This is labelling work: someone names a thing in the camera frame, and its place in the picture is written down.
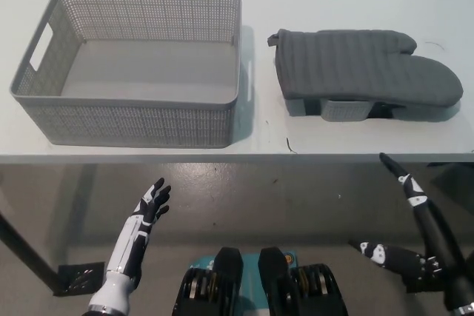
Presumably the large grey perforated basket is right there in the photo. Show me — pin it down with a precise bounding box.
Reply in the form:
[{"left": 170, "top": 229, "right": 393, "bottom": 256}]
[{"left": 9, "top": 0, "right": 256, "bottom": 148}]

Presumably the black table foot plate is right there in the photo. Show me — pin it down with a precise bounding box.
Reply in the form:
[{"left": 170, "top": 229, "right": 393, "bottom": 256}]
[
  {"left": 402, "top": 275, "right": 447, "bottom": 294},
  {"left": 56, "top": 262, "right": 106, "bottom": 297}
]

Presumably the flat grey plastic lid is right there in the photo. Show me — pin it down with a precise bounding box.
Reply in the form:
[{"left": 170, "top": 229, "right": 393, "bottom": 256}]
[{"left": 284, "top": 96, "right": 451, "bottom": 124}]

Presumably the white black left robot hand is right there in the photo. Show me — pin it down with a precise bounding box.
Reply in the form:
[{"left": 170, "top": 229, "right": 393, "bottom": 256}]
[{"left": 106, "top": 178, "right": 172, "bottom": 283}]

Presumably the dark grey oven glove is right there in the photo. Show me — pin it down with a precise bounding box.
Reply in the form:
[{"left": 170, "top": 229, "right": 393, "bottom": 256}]
[{"left": 267, "top": 28, "right": 464, "bottom": 107}]

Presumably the small grey perforated basket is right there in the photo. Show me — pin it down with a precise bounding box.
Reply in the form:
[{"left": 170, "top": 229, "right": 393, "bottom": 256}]
[{"left": 320, "top": 97, "right": 373, "bottom": 123}]

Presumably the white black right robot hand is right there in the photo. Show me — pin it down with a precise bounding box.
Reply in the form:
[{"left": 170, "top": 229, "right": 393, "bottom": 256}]
[{"left": 348, "top": 152, "right": 474, "bottom": 312}]

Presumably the black table leg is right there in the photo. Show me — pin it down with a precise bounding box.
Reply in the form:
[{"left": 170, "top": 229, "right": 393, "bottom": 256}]
[{"left": 0, "top": 212, "right": 63, "bottom": 289}]

